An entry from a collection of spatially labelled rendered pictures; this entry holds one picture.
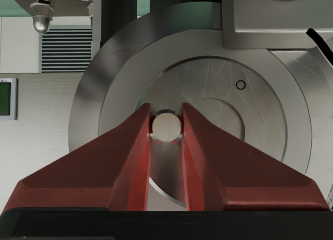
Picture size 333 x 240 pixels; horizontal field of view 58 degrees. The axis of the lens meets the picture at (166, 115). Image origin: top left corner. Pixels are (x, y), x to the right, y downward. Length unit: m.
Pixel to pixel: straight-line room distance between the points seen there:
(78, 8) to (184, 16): 0.40
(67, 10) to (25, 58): 2.66
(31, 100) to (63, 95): 0.05
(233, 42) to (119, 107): 0.07
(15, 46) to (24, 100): 2.74
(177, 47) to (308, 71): 0.07
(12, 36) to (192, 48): 3.18
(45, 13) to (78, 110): 0.40
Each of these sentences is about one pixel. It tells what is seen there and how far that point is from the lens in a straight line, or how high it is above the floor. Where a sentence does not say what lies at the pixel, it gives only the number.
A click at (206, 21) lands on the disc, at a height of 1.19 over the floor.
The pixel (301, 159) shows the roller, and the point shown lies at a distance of 0.18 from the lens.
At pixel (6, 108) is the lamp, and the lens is 0.55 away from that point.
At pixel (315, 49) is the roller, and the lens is 0.20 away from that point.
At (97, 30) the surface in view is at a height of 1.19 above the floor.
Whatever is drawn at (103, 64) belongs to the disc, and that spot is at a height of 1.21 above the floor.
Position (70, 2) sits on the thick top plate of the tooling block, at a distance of 0.54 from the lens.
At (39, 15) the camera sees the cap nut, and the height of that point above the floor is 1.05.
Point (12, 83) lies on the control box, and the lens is 0.56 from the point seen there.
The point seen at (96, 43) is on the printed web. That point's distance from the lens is 0.18.
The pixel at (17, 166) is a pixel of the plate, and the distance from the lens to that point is 0.55.
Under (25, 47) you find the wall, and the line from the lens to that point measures 3.24.
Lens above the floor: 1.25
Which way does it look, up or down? 5 degrees down
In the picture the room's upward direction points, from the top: 179 degrees clockwise
